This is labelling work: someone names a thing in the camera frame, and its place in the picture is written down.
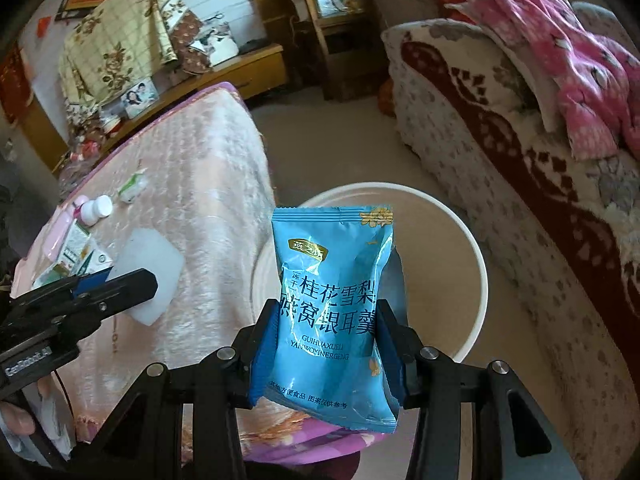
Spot green and white carton box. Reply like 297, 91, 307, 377
55, 222, 93, 266

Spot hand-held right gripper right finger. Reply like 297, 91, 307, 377
375, 299, 583, 480

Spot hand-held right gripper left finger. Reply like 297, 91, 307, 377
75, 297, 281, 480

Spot pink floral blanket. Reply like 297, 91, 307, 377
447, 0, 633, 161

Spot red wall hanging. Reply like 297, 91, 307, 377
0, 45, 33, 123

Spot dark wooden chair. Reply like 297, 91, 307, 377
277, 0, 381, 101

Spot clear plastic bag of items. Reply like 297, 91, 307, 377
57, 135, 113, 196

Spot white plastic bucket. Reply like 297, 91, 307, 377
250, 182, 488, 361

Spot wooden low cabinet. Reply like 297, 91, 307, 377
22, 42, 290, 171

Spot white foam sheet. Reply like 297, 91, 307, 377
107, 228, 185, 326

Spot person's left hand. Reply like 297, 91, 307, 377
0, 402, 37, 437

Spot blue snack packet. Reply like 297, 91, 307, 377
248, 205, 406, 431

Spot white pillow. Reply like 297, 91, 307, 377
482, 22, 573, 133

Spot wedding photo print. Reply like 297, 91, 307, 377
187, 22, 240, 67

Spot floral covered sofa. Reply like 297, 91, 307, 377
380, 2, 640, 480

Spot green and white wipes packet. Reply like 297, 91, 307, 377
117, 169, 148, 204

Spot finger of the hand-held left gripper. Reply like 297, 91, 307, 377
65, 268, 159, 333
32, 267, 113, 302

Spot couple photo frame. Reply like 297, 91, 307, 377
121, 81, 160, 120

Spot white bottle with pink label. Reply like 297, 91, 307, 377
74, 195, 114, 226

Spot pink thermos bottle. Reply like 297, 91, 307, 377
42, 205, 81, 261

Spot framed picture on chair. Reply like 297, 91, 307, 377
311, 0, 365, 16

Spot yellow floral checked cloth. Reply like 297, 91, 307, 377
57, 0, 211, 116

